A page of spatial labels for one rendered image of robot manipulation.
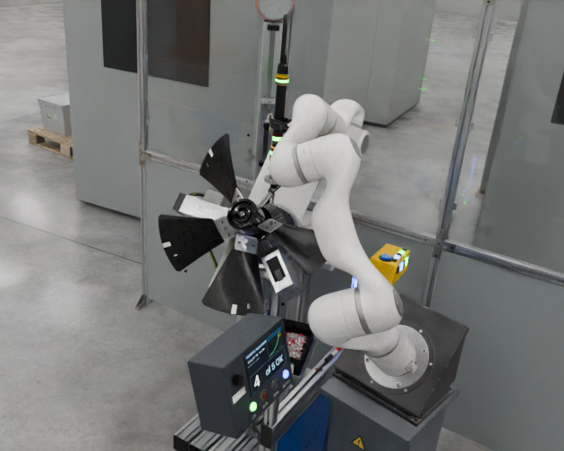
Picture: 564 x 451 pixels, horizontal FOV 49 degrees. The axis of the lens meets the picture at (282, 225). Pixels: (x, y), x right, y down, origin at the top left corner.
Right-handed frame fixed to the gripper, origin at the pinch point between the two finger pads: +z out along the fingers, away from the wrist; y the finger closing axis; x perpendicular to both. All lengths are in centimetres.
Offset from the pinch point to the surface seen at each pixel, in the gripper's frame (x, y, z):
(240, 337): -32, -70, -35
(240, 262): -50, -12, 4
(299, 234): -38.1, 0.9, -11.2
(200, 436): -149, -4, 25
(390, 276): -54, 21, -40
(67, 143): -143, 220, 362
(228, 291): -57, -20, 3
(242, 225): -37.4, -8.1, 7.1
